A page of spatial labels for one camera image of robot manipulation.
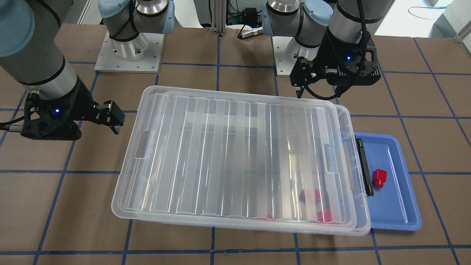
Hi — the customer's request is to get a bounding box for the white chair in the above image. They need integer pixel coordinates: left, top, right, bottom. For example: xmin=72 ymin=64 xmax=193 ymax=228
xmin=173 ymin=0 xmax=202 ymax=28

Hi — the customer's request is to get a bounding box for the blue plastic tray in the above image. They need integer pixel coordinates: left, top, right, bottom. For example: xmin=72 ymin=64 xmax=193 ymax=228
xmin=355 ymin=132 xmax=422 ymax=231

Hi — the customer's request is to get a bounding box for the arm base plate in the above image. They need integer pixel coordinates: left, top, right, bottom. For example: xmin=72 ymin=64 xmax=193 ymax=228
xmin=95 ymin=33 xmax=165 ymax=74
xmin=272 ymin=36 xmax=319 ymax=77

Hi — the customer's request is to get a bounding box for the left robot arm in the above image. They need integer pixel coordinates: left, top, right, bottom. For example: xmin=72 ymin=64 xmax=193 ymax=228
xmin=261 ymin=0 xmax=394 ymax=100

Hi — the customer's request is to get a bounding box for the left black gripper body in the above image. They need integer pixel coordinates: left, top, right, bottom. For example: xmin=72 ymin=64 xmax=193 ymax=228
xmin=290 ymin=31 xmax=381 ymax=87

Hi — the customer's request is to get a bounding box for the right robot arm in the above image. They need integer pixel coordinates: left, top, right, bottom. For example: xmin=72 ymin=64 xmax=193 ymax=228
xmin=1 ymin=0 xmax=175 ymax=141

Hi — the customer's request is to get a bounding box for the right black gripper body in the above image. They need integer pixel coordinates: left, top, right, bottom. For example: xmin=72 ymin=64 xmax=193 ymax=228
xmin=20 ymin=78 xmax=99 ymax=141

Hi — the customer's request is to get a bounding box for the clear plastic storage box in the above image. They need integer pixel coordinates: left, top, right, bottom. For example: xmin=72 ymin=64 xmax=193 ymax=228
xmin=132 ymin=105 xmax=371 ymax=237

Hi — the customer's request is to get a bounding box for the red block front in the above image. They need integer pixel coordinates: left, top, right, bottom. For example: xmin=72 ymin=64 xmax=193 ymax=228
xmin=316 ymin=209 xmax=332 ymax=223

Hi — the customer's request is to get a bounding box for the red block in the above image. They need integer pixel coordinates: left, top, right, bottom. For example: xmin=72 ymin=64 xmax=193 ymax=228
xmin=299 ymin=188 xmax=322 ymax=203
xmin=372 ymin=168 xmax=387 ymax=188
xmin=316 ymin=209 xmax=332 ymax=223

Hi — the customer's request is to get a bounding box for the clear plastic box lid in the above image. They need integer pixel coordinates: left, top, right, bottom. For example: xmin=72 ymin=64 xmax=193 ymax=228
xmin=110 ymin=85 xmax=358 ymax=233

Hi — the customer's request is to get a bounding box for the black box latch handle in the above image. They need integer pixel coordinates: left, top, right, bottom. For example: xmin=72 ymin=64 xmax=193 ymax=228
xmin=355 ymin=137 xmax=375 ymax=197

